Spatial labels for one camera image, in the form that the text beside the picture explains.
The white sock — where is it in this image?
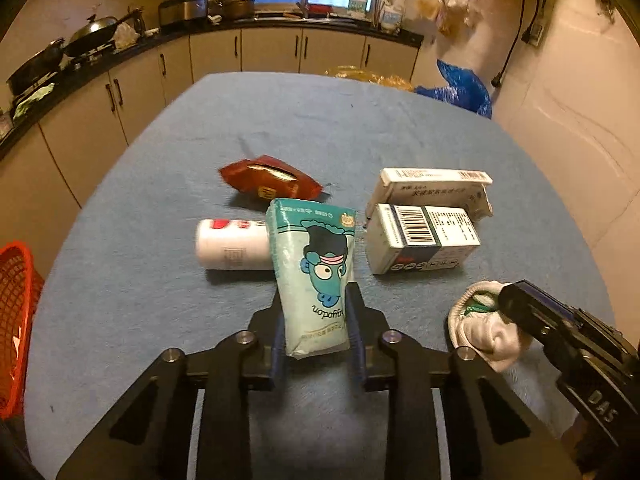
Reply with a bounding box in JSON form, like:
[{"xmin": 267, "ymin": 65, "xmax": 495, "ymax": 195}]
[{"xmin": 447, "ymin": 281, "xmax": 533, "ymax": 373}]

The teal cartoon pouch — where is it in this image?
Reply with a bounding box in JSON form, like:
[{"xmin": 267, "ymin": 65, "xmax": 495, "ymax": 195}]
[{"xmin": 266, "ymin": 198, "xmax": 356, "ymax": 360}]

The white green medicine box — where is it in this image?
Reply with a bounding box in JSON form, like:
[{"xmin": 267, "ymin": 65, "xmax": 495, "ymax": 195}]
[{"xmin": 364, "ymin": 204, "xmax": 480, "ymax": 275}]

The white spray bottle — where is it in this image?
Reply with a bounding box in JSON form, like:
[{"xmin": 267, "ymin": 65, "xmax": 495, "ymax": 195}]
[{"xmin": 195, "ymin": 218, "xmax": 273, "ymax": 271}]

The long white medicine box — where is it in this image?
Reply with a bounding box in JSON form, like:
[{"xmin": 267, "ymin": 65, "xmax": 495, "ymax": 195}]
[{"xmin": 364, "ymin": 168, "xmax": 494, "ymax": 222}]

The red brown snack bag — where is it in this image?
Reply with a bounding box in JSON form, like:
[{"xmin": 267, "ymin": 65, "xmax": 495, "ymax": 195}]
[{"xmin": 219, "ymin": 155, "xmax": 322, "ymax": 200}]

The blue tablecloth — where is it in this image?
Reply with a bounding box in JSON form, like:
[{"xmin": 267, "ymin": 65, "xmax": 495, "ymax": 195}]
[{"xmin": 25, "ymin": 73, "xmax": 613, "ymax": 479}]

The blue plastic bag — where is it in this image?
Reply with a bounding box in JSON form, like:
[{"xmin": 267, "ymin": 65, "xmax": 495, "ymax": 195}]
[{"xmin": 413, "ymin": 60, "xmax": 492, "ymax": 119}]

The yellow plastic bag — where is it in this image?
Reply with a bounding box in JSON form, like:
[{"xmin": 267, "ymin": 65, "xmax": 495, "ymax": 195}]
[{"xmin": 324, "ymin": 65, "xmax": 414, "ymax": 92}]

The red plastic basket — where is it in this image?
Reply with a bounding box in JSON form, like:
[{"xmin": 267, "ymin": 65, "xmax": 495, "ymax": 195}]
[{"xmin": 0, "ymin": 242, "xmax": 44, "ymax": 419}]

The detergent bottle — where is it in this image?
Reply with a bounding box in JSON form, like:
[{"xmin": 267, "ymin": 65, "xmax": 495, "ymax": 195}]
[{"xmin": 347, "ymin": 0, "xmax": 369, "ymax": 20}]

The dark cooking pot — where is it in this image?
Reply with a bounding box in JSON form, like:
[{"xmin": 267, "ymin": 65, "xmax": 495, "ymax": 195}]
[{"xmin": 208, "ymin": 0, "xmax": 255, "ymax": 21}]

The silver rice cooker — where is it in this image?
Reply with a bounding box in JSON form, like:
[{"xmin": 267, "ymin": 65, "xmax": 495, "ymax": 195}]
[{"xmin": 157, "ymin": 0, "xmax": 208, "ymax": 30}]

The green rag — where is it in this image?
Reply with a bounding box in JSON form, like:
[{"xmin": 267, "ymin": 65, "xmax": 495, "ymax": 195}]
[{"xmin": 13, "ymin": 82, "xmax": 55, "ymax": 119}]

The black wok with lid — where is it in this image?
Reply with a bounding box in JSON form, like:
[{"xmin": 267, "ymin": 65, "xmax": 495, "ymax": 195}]
[{"xmin": 64, "ymin": 8, "xmax": 142, "ymax": 58}]

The black frying pan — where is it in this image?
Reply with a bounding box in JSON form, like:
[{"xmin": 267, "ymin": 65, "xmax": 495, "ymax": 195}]
[{"xmin": 6, "ymin": 38, "xmax": 64, "ymax": 96}]

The black power cable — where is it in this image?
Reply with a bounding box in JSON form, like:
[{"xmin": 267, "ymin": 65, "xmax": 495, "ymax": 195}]
[{"xmin": 490, "ymin": 0, "xmax": 527, "ymax": 89}]

